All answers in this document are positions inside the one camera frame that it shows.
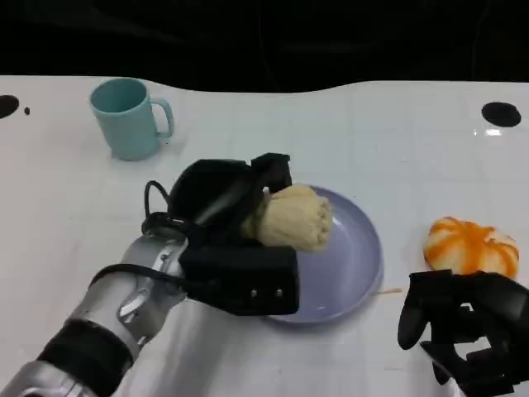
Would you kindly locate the small beige stick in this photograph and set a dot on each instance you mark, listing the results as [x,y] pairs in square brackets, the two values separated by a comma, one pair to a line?
[388,292]

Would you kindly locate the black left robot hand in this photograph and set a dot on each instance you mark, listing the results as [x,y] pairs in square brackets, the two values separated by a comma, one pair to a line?
[215,194]

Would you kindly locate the pale green mug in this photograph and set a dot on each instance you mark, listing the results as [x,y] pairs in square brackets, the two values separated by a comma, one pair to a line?
[124,132]

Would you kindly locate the orange and white bread roll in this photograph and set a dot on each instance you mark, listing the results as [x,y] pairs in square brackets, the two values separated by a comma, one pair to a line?
[463,248]

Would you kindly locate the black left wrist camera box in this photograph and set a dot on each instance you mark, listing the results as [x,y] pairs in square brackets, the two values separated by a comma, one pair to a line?
[239,277]

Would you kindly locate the lilac plate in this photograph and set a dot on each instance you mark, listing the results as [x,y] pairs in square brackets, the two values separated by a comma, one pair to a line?
[347,264]

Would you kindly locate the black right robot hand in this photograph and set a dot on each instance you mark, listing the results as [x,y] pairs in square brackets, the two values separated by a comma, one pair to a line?
[487,322]

